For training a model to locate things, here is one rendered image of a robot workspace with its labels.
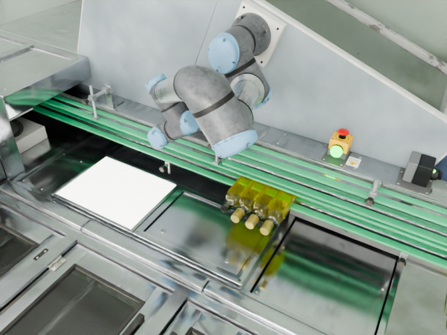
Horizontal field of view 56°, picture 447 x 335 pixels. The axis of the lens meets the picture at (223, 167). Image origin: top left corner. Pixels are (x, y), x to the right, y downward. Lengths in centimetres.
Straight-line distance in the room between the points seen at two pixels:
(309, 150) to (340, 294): 53
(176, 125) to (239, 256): 53
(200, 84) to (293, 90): 69
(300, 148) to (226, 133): 66
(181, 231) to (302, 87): 71
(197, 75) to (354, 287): 96
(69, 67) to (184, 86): 116
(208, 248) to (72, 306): 50
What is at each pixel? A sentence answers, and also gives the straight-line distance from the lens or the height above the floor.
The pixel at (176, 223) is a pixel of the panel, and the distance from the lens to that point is 167.
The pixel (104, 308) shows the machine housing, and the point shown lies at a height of 160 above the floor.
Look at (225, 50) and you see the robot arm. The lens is 138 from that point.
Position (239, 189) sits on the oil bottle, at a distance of 159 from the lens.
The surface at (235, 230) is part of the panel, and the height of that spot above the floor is 110.
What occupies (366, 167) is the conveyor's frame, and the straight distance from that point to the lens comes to 160.
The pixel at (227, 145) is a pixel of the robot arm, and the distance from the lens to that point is 101.
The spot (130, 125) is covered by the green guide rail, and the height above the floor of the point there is 92.
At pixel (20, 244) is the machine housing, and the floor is 155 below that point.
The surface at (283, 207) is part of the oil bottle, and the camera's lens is 154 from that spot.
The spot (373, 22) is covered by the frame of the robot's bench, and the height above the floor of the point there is 20.
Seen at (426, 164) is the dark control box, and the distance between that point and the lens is 156.
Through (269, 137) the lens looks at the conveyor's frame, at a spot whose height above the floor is 83.
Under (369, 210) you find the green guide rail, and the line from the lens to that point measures 156.
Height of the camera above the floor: 214
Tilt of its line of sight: 45 degrees down
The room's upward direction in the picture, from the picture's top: 137 degrees counter-clockwise
